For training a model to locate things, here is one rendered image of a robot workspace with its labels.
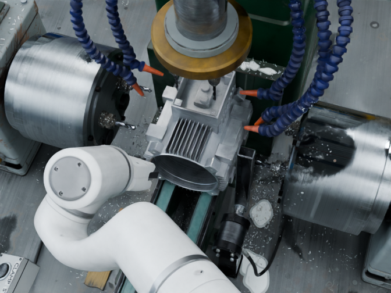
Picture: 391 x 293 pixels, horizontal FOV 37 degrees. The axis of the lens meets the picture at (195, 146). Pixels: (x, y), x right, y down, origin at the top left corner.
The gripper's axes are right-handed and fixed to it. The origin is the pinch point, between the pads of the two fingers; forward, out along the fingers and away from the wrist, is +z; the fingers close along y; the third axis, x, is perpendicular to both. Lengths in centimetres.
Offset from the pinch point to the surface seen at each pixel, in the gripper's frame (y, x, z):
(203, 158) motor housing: 10.0, 3.6, 11.7
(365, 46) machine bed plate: 38, 42, 67
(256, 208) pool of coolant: 21.8, -7.2, 38.0
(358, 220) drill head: 42.4, 0.4, 10.5
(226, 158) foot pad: 14.2, 4.8, 13.5
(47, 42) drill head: -29.4, 18.4, 12.0
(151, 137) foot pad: -2.4, 4.7, 14.0
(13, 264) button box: -17.9, -24.5, -3.1
